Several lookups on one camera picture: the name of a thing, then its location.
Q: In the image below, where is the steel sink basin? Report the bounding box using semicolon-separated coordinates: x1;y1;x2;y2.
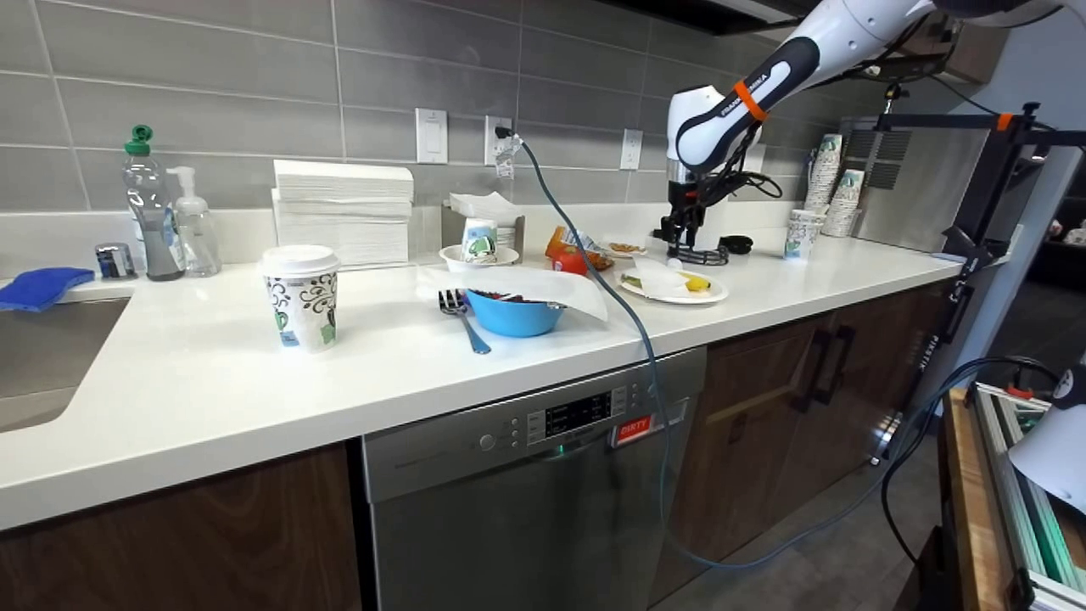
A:
0;295;132;434

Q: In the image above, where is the stainless steel dishwasher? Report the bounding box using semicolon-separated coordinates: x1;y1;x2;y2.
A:
361;341;711;611

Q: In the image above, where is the printed paper cup with lid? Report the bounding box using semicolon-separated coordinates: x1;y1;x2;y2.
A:
255;242;347;354

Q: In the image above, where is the blue cable with metal connector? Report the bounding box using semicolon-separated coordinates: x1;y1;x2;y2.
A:
869;354;1066;569

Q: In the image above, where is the blue cloth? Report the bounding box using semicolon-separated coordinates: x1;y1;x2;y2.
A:
0;263;100;316

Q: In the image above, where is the black cabinet handle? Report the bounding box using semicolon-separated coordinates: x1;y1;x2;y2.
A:
822;320;859;408

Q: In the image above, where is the brown cabinet door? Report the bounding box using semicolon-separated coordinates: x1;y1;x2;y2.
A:
830;280;959;467
676;316;835;573

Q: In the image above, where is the white bowl with snacks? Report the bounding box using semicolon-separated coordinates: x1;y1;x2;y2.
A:
606;233;654;263

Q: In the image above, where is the white saucer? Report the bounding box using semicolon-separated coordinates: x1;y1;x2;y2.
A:
438;242;522;276

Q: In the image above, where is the metal fork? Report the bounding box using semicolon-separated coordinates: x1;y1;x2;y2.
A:
435;284;496;356

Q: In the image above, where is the black camera stand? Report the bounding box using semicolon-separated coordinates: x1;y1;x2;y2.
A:
875;99;1086;263

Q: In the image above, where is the tall stack of paper cups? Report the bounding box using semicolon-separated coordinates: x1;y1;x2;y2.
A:
800;127;850;218

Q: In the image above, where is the grey slanted stand pole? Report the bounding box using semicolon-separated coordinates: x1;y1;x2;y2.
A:
904;142;1086;426

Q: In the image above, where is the single printed paper cup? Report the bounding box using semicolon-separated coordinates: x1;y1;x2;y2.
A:
781;206;826;263

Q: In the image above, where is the small printed cup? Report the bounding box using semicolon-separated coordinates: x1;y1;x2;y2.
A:
457;218;503;263

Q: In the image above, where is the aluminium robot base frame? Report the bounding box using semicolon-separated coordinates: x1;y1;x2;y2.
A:
971;376;1086;611

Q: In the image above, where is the grey power cable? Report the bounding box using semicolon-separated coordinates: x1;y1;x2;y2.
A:
513;133;897;573

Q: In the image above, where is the green capped soap bottle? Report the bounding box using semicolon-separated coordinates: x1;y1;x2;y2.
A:
120;122;188;280

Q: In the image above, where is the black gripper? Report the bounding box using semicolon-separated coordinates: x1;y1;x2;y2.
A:
661;166;729;267

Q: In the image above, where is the small chrome sink fitting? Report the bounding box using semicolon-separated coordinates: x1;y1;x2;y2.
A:
91;237;142;280

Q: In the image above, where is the black power plug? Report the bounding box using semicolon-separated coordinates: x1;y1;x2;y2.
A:
492;122;529;161

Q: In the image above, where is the short stack of paper cups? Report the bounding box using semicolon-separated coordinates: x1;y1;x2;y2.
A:
826;166;869;242

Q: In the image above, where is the blue bowl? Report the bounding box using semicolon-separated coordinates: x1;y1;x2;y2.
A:
462;284;571;340

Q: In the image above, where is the white wall switch plate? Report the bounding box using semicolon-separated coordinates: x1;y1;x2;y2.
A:
410;105;453;166

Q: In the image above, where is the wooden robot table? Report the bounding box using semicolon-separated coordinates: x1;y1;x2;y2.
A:
940;384;1029;611

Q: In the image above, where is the clear pump soap dispenser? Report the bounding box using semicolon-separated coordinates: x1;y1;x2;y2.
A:
166;161;224;277

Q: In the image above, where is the white wall outlet with plug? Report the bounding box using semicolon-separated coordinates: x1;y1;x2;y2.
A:
483;112;521;166

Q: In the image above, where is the orange snack packet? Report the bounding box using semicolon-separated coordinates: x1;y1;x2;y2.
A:
543;225;609;277

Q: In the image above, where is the wide brown cabinet front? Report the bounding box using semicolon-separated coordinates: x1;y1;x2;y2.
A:
0;436;367;611

